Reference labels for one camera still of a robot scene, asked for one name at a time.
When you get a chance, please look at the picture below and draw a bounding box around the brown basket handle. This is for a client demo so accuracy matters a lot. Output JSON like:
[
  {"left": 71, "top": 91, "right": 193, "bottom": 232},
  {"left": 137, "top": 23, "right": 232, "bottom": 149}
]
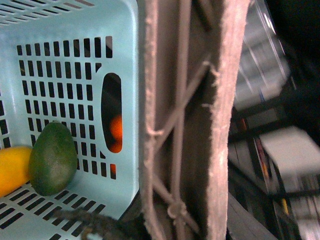
[{"left": 138, "top": 0, "right": 251, "bottom": 240}]

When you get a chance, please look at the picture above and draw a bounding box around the light blue plastic basket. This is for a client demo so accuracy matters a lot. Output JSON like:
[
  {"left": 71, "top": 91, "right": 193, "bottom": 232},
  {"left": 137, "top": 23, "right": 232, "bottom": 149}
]
[{"left": 0, "top": 0, "right": 139, "bottom": 240}]

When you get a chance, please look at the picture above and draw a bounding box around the green avocado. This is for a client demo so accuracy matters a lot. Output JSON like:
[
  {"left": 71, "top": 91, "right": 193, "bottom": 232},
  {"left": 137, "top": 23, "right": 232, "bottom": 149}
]
[{"left": 28, "top": 121, "right": 78, "bottom": 196}]

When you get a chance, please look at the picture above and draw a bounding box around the yellow mango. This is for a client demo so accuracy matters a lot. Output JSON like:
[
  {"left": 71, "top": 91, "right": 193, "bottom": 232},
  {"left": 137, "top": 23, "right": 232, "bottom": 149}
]
[{"left": 0, "top": 146, "right": 32, "bottom": 198}]

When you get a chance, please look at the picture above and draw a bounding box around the orange tangerine top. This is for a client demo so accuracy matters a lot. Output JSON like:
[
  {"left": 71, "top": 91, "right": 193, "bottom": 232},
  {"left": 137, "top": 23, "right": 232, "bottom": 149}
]
[{"left": 109, "top": 114, "right": 123, "bottom": 153}]

